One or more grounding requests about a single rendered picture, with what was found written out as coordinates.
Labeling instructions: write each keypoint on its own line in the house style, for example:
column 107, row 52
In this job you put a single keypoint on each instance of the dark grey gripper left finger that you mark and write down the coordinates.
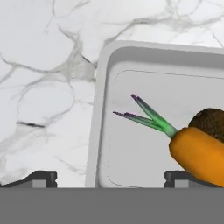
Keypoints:
column 43, row 177

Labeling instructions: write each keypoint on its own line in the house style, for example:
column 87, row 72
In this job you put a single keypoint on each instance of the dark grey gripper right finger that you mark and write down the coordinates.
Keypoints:
column 175, row 176

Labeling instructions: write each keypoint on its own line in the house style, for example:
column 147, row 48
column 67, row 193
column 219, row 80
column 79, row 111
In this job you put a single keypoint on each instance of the orange carrot with green top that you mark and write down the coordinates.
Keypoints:
column 201, row 151

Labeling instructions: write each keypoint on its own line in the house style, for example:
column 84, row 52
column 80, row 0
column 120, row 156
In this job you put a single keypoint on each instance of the white tupperware container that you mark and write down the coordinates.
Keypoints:
column 140, row 145

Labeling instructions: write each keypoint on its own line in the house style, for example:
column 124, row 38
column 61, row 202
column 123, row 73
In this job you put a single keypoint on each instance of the dark brown avocado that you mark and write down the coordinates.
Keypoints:
column 211, row 121

